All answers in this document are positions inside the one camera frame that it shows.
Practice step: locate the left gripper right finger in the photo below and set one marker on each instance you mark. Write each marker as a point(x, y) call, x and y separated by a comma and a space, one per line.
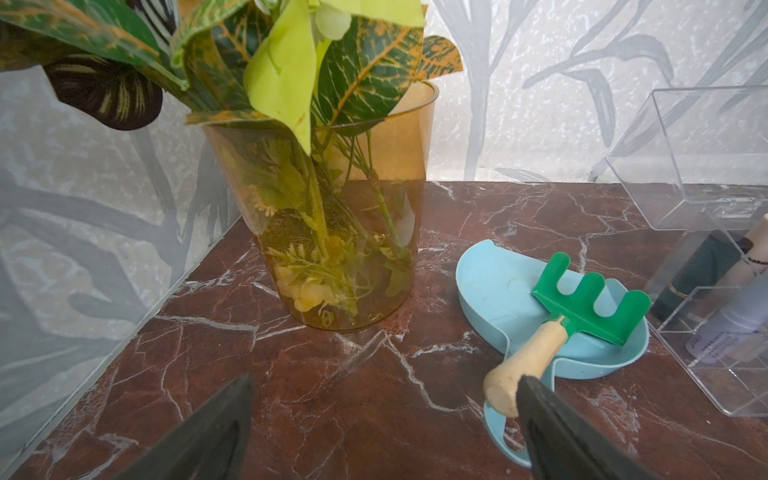
point(563, 445)

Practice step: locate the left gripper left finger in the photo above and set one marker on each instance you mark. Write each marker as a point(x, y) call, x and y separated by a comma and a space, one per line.
point(210, 444)

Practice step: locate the rose gold lipstick tube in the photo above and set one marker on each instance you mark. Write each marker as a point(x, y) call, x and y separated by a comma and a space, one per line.
point(751, 264)

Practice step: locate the black lipstick tube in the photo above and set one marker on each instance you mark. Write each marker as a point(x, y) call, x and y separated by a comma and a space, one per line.
point(717, 253)

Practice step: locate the clear acrylic lipstick organizer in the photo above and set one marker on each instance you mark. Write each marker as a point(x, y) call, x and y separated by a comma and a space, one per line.
point(694, 162)

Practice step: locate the green toy rake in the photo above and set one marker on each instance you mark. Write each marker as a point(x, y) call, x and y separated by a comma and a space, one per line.
point(569, 314)

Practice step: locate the teal toy shovel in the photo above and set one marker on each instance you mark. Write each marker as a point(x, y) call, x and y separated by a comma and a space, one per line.
point(495, 292)

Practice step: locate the artificial flowers in yellow vase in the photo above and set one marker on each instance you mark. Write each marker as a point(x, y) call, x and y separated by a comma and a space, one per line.
point(318, 112)

